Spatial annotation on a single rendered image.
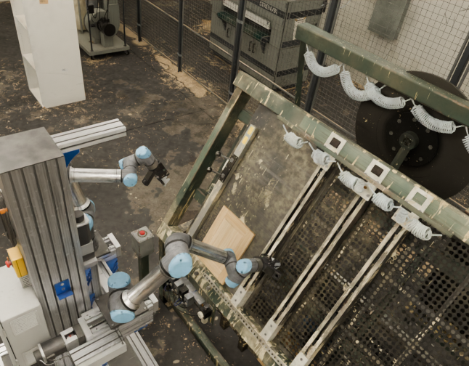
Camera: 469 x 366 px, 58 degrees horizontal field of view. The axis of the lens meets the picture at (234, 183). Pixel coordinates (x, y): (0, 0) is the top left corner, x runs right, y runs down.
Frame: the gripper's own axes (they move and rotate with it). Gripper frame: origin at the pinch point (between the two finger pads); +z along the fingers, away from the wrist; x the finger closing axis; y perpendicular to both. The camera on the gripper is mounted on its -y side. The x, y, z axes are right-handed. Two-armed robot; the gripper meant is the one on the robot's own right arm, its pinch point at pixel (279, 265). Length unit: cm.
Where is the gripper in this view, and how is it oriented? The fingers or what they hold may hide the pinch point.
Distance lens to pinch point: 252.7
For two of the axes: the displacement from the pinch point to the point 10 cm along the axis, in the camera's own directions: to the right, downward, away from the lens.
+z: 6.1, 1.0, 7.8
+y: -6.2, -5.5, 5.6
